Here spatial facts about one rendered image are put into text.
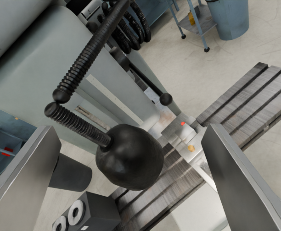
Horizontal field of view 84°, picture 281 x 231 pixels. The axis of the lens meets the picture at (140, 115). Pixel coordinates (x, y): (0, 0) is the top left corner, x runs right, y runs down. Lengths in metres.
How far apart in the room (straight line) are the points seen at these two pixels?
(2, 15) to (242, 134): 0.74
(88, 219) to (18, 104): 0.55
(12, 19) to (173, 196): 0.71
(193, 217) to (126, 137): 0.66
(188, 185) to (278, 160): 1.10
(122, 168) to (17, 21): 0.20
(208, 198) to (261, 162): 0.99
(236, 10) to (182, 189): 2.29
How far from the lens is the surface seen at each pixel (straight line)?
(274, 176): 1.68
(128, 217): 0.85
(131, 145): 0.16
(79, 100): 0.27
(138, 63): 0.83
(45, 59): 0.29
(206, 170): 0.65
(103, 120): 0.30
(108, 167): 0.17
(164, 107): 0.93
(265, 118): 0.78
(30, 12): 0.25
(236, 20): 2.67
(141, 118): 0.37
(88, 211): 0.76
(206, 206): 0.78
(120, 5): 0.22
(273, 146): 1.76
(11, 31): 0.26
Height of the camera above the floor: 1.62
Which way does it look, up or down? 40 degrees down
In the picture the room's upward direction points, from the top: 47 degrees counter-clockwise
